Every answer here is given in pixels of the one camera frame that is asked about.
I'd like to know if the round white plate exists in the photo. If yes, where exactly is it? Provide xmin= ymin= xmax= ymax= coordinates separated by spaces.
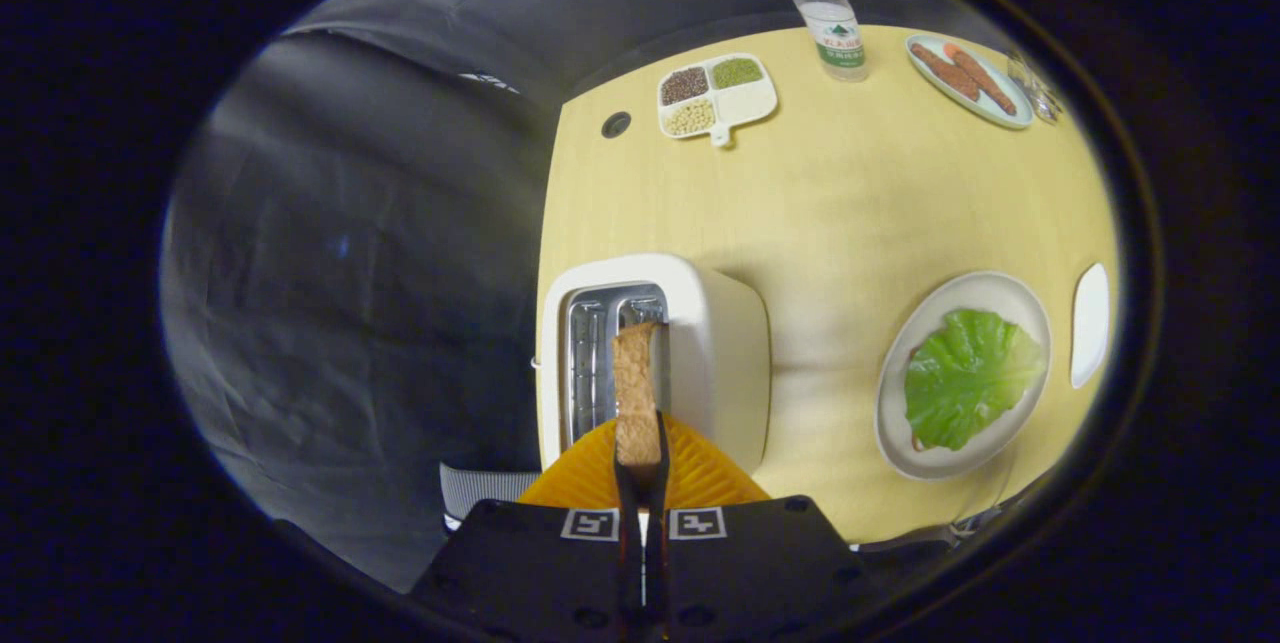
xmin=875 ymin=271 xmax=1053 ymax=481

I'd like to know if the clear glass cup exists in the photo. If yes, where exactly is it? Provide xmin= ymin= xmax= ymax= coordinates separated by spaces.
xmin=1010 ymin=48 xmax=1061 ymax=124

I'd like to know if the light blue plate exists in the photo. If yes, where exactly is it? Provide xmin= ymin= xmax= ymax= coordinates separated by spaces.
xmin=905 ymin=33 xmax=1036 ymax=130

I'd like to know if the white toaster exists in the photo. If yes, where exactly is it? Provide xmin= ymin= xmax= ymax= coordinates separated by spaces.
xmin=537 ymin=253 xmax=771 ymax=474

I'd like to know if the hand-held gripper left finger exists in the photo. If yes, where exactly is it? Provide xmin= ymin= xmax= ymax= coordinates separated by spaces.
xmin=410 ymin=413 xmax=646 ymax=643

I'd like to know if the brown fried meat piece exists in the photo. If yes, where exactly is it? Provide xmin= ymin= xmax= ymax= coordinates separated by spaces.
xmin=943 ymin=43 xmax=1018 ymax=116
xmin=910 ymin=43 xmax=981 ymax=102

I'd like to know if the gray office chair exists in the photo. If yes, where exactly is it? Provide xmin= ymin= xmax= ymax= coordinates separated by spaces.
xmin=440 ymin=463 xmax=546 ymax=534

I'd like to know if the green lettuce leaf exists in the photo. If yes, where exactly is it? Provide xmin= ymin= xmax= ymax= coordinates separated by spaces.
xmin=905 ymin=310 xmax=1046 ymax=452

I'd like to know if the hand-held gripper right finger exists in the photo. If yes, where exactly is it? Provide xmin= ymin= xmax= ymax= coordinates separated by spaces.
xmin=645 ymin=413 xmax=866 ymax=643

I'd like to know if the white divided grain dish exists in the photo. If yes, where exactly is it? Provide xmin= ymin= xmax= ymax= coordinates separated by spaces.
xmin=657 ymin=53 xmax=779 ymax=146

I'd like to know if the clear plastic water bottle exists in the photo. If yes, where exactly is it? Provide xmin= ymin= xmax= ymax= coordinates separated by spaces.
xmin=780 ymin=0 xmax=869 ymax=82

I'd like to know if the brown bread slice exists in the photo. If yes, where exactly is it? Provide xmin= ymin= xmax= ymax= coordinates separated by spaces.
xmin=612 ymin=323 xmax=666 ymax=469

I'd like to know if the oval white plate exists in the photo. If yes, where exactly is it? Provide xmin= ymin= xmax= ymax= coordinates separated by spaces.
xmin=1070 ymin=263 xmax=1111 ymax=390

